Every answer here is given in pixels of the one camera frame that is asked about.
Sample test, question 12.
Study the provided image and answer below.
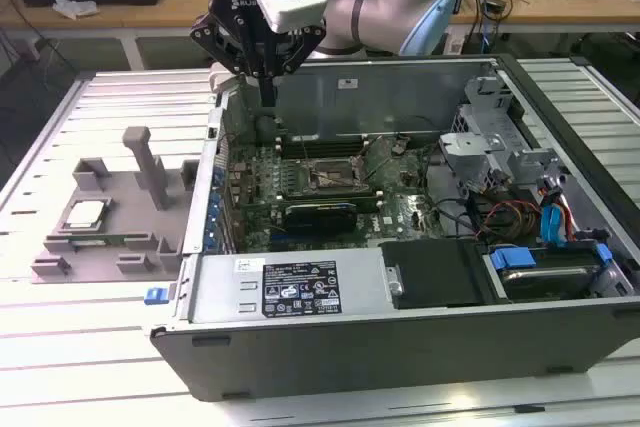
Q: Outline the black plastic drive cover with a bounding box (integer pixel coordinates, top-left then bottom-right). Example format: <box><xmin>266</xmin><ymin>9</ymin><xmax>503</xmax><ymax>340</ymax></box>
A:
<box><xmin>378</xmin><ymin>239</ymin><xmax>497</xmax><ymax>309</ymax></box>

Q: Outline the green RAM stick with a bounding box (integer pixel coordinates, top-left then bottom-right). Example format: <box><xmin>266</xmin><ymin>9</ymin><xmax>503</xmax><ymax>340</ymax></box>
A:
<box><xmin>72</xmin><ymin>231</ymin><xmax>152</xmax><ymax>249</ymax></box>

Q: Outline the yellow red wire bundle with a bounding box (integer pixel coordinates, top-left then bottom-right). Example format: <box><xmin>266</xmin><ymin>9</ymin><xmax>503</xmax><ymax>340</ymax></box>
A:
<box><xmin>478</xmin><ymin>200</ymin><xmax>544</xmax><ymax>239</ymax></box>

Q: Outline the silver power supply with label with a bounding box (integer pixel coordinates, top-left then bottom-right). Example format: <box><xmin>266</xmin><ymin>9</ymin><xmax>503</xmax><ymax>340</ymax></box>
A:
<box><xmin>188</xmin><ymin>245</ymin><xmax>390</xmax><ymax>324</ymax></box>

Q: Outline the dark grey PC case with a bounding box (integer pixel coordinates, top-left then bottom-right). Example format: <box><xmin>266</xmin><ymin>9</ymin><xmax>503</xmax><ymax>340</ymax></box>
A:
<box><xmin>149</xmin><ymin>52</ymin><xmax>640</xmax><ymax>403</ymax></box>

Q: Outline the blue disk carrier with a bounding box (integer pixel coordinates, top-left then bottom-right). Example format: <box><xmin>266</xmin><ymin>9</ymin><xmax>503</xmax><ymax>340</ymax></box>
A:
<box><xmin>489</xmin><ymin>241</ymin><xmax>614</xmax><ymax>298</ymax></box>

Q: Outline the crumpled white paper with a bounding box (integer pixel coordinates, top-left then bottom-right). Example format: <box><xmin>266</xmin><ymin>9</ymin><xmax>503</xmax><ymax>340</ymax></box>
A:
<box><xmin>51</xmin><ymin>0</ymin><xmax>99</xmax><ymax>21</ymax></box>

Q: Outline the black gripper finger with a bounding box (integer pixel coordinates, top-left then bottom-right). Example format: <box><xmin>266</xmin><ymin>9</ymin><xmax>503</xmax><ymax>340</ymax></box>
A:
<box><xmin>267</xmin><ymin>24</ymin><xmax>328</xmax><ymax>109</ymax></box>
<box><xmin>188</xmin><ymin>15</ymin><xmax>269</xmax><ymax>108</ymax></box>

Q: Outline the green motherboard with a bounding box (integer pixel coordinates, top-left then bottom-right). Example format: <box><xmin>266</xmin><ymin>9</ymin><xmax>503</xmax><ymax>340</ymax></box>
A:
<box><xmin>222</xmin><ymin>135</ymin><xmax>452</xmax><ymax>254</ymax></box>

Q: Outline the silver hard disk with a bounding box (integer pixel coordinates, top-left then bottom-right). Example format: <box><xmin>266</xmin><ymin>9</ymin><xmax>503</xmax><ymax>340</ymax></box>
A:
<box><xmin>501</xmin><ymin>266</ymin><xmax>597</xmax><ymax>299</ymax></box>

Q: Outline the blue flat data wire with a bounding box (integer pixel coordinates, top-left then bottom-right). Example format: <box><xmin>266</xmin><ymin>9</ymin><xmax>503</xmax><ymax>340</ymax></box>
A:
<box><xmin>539</xmin><ymin>196</ymin><xmax>570</xmax><ymax>249</ymax></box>

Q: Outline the wooden desk white frame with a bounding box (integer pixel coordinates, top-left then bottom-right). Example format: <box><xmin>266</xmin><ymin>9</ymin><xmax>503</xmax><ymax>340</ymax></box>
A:
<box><xmin>0</xmin><ymin>0</ymin><xmax>640</xmax><ymax>72</ymax></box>

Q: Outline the light grey case handle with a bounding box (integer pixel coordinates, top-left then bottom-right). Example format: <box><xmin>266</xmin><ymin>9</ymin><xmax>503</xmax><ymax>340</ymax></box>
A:
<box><xmin>208</xmin><ymin>64</ymin><xmax>242</xmax><ymax>95</ymax></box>

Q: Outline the red data wire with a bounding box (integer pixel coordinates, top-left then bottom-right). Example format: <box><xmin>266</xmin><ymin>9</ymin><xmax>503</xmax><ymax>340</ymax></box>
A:
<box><xmin>558</xmin><ymin>200</ymin><xmax>577</xmax><ymax>244</ymax></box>

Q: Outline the grey plastic parts rack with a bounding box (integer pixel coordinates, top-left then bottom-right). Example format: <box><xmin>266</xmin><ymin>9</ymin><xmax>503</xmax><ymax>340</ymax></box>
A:
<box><xmin>30</xmin><ymin>125</ymin><xmax>202</xmax><ymax>285</ymax></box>

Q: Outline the CPU socket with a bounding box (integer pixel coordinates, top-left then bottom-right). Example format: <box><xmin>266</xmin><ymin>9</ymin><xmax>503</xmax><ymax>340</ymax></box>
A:
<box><xmin>305</xmin><ymin>155</ymin><xmax>364</xmax><ymax>193</ymax></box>

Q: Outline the black round board cap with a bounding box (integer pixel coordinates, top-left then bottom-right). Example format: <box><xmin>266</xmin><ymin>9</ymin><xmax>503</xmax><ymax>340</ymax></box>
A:
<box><xmin>253</xmin><ymin>114</ymin><xmax>280</xmax><ymax>146</ymax></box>

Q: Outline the silver CPU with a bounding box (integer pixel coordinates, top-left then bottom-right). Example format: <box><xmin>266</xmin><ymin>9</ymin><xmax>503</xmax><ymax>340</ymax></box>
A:
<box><xmin>66</xmin><ymin>198</ymin><xmax>110</xmax><ymax>229</ymax></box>

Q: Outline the black wire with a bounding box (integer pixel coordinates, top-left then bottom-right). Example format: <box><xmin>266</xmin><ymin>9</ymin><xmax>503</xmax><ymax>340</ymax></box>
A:
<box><xmin>428</xmin><ymin>195</ymin><xmax>482</xmax><ymax>239</ymax></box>

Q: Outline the silver metal drive cage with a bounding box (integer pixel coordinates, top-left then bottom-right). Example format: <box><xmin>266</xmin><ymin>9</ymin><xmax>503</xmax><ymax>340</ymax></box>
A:
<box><xmin>438</xmin><ymin>75</ymin><xmax>571</xmax><ymax>198</ymax></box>

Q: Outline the black graphics card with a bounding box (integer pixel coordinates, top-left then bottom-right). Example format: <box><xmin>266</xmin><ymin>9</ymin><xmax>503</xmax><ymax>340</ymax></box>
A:
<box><xmin>283</xmin><ymin>200</ymin><xmax>359</xmax><ymax>237</ymax></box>

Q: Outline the metal socket cover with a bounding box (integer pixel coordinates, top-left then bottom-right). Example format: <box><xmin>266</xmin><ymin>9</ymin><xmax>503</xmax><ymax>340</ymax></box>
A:
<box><xmin>349</xmin><ymin>139</ymin><xmax>375</xmax><ymax>177</ymax></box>

